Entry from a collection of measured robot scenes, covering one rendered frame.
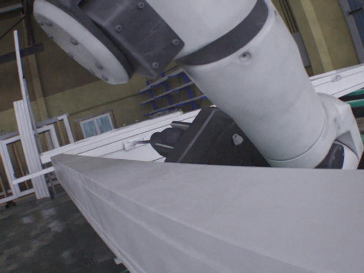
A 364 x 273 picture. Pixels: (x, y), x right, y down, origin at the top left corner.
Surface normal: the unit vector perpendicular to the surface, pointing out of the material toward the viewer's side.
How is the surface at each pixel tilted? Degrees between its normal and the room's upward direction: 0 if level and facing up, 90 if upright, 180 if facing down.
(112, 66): 148
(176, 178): 0
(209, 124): 39
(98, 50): 134
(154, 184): 0
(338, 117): 105
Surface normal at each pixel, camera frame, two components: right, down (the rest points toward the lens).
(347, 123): 0.62, 0.15
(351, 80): 0.42, -0.05
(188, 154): -0.53, -0.62
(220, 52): -0.09, 0.77
